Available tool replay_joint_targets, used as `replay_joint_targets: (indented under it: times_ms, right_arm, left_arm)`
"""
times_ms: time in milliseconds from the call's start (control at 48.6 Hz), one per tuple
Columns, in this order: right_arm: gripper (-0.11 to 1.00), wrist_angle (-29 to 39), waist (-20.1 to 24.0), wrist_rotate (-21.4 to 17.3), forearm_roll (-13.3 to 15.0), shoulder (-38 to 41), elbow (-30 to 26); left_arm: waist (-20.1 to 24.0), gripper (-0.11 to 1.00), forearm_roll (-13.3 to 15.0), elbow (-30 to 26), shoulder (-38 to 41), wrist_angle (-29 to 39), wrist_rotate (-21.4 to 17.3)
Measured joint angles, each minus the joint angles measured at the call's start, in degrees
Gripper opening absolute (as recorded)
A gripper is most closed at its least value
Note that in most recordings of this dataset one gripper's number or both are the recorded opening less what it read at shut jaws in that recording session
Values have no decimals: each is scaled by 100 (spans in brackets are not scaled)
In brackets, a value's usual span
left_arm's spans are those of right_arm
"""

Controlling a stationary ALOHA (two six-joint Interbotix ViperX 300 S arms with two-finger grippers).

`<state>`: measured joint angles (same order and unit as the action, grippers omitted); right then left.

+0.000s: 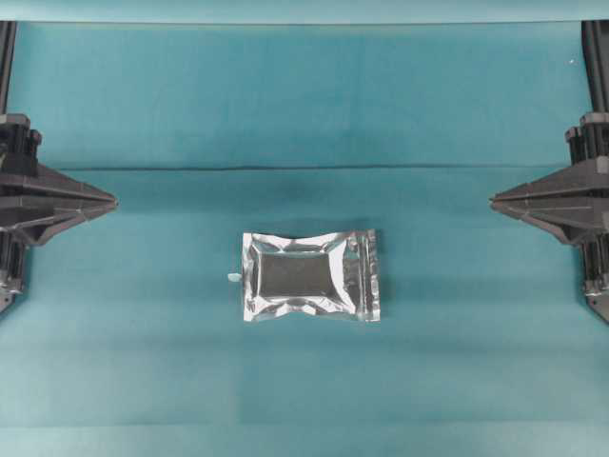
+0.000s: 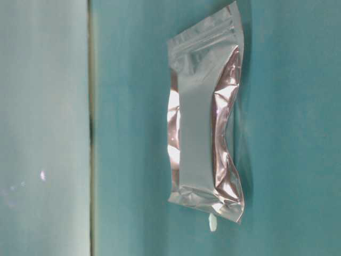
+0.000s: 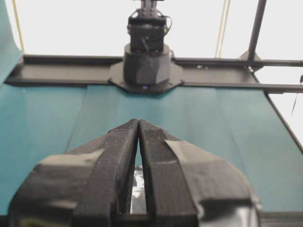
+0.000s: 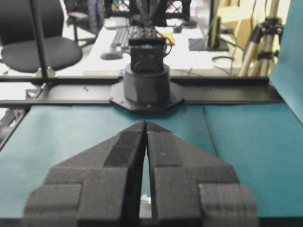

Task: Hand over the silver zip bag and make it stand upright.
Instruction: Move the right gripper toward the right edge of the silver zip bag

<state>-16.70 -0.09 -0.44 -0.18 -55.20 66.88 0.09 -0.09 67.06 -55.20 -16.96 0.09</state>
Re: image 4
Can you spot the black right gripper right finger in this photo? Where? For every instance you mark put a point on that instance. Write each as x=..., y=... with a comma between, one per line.
x=193, y=188

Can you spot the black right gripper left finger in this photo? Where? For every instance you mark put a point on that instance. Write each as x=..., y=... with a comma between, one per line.
x=99, y=187

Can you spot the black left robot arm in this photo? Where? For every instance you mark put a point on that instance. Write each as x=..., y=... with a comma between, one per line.
x=146, y=79

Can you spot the teal table cloth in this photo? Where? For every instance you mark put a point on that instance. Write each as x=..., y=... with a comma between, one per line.
x=263, y=142

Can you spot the black keyboard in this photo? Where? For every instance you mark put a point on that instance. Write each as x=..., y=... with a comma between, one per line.
x=123, y=34

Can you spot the black office chair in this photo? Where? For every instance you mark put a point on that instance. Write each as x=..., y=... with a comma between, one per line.
x=19, y=45

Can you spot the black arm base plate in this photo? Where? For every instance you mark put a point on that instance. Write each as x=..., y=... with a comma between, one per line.
x=139, y=99

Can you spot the black aluminium frame rail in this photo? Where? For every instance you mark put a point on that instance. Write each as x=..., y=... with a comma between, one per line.
x=187, y=90

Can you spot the silver camera tripod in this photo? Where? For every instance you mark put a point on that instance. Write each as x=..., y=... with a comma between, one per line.
x=259, y=56

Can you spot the black vertical frame post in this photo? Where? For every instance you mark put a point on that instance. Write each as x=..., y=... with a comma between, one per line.
x=39, y=36

